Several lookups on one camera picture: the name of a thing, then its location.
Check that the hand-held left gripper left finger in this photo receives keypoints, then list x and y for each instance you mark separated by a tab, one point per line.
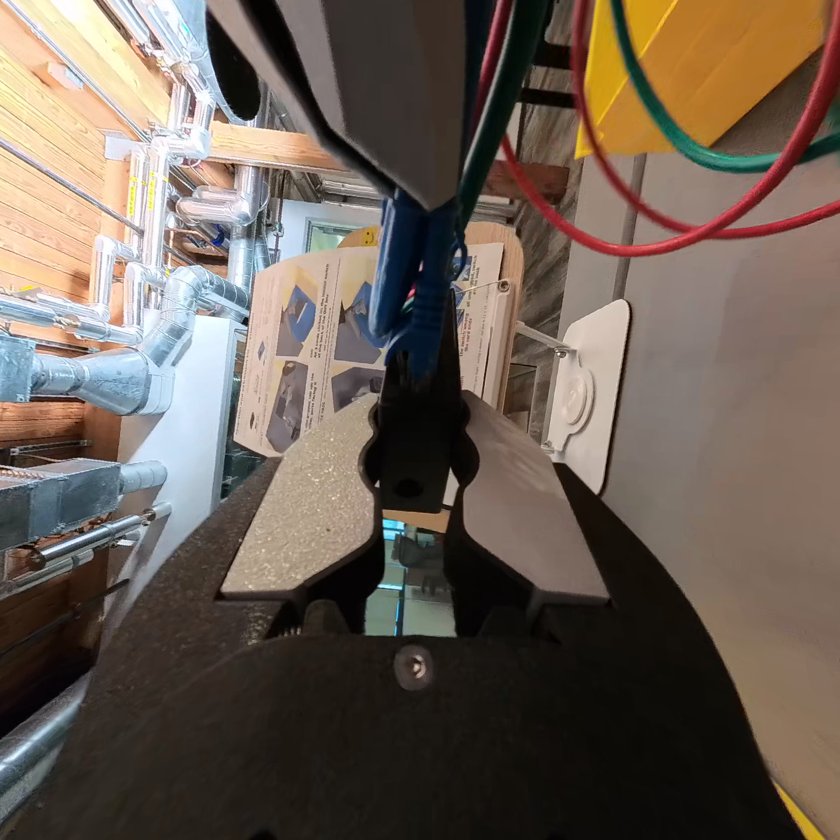
302	518

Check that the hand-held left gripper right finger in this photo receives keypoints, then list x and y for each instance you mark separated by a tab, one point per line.
525	525

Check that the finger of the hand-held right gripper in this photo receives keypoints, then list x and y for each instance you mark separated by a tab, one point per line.
308	65
407	98

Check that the black network switch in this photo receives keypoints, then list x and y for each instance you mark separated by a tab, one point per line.
413	459

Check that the white sign stand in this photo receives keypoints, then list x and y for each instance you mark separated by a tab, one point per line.
604	367

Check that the wooden board with instruction sheet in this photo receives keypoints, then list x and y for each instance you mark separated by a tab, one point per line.
295	315

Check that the shiny insulated pipe cluster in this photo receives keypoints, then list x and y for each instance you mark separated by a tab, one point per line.
151	197

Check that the grey metal pipe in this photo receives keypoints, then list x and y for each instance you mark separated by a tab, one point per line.
85	535

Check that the black round pedestal base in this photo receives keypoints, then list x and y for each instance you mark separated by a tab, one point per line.
233	72

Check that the brown wooden rail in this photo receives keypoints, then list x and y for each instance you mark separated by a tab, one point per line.
275	148

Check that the silver spiral duct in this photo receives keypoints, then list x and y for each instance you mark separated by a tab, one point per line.
26	754
246	262

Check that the silver elbow duct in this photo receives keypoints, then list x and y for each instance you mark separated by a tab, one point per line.
118	380

